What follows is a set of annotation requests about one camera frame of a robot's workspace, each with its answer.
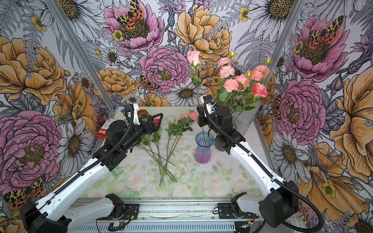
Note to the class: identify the pink rose bunch on table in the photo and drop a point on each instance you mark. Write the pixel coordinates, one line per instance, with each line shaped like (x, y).
(161, 145)

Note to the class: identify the blue purple glass vase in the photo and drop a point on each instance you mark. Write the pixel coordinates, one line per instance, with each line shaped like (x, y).
(204, 141)

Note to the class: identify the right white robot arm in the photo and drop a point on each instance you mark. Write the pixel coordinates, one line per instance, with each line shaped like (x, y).
(280, 200)

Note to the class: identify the silver metal box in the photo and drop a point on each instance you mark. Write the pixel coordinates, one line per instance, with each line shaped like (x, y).
(244, 120)

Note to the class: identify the white vent grille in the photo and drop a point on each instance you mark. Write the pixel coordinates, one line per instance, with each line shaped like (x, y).
(158, 227)

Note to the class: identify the red white snack box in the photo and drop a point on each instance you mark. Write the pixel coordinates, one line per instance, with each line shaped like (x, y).
(101, 134)

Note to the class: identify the aluminium front rail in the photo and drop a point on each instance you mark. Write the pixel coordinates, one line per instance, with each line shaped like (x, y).
(174, 214)

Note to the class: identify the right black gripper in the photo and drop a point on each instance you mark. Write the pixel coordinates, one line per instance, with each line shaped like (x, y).
(201, 116)

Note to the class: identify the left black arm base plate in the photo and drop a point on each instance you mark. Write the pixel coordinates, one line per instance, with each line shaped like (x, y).
(123, 212)

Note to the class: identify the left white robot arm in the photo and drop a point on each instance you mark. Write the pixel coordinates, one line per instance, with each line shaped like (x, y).
(123, 136)

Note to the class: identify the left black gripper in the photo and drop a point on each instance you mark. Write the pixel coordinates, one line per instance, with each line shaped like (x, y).
(155, 127)

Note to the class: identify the dark red flower stem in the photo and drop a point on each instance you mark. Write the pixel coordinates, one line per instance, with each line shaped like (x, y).
(142, 113)

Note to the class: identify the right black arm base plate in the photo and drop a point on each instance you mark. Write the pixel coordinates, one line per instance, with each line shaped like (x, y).
(232, 211)

